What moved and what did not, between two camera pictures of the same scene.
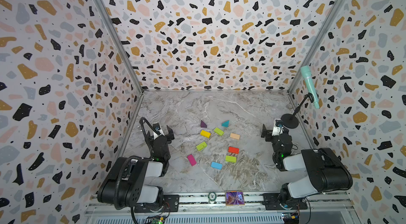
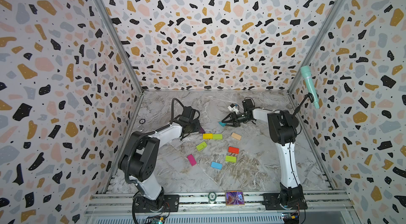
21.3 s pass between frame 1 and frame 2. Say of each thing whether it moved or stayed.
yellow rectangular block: stayed
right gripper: moved
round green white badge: stayed
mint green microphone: stayed
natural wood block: stayed
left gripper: moved
